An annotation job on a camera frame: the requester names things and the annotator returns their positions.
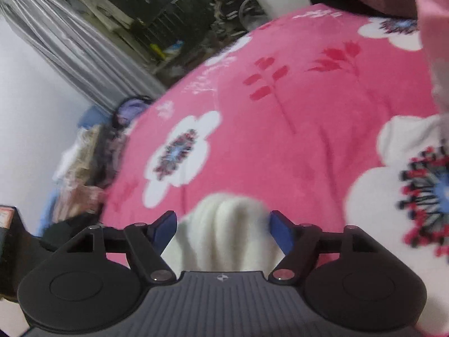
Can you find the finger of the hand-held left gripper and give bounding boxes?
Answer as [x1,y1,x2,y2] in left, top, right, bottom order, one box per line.
[42,213,104,252]

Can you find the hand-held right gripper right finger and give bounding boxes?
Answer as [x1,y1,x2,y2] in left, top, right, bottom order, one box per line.
[268,210,377,285]

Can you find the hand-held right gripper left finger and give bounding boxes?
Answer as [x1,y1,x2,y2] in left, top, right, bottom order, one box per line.
[67,210,178,284]

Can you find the white knit sweater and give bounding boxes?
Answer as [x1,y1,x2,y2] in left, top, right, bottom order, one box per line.
[163,192,286,272]

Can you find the pile of folded clothes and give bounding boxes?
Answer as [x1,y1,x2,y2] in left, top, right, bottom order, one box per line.
[40,95,151,236]

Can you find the pink floral blanket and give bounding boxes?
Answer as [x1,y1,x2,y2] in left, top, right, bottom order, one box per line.
[102,3,449,337]

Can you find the blue water jug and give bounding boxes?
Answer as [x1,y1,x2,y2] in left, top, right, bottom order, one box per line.
[78,107,107,129]

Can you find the grey curtain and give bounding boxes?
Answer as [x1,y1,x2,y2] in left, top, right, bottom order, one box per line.
[0,0,165,115]

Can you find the metal balcony railing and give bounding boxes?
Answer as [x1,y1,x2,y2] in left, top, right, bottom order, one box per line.
[133,0,218,43]

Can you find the wheelchair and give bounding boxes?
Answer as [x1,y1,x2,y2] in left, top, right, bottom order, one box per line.
[210,0,271,34]

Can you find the pink quilt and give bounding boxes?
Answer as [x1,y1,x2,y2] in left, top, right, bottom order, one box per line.
[414,0,449,120]

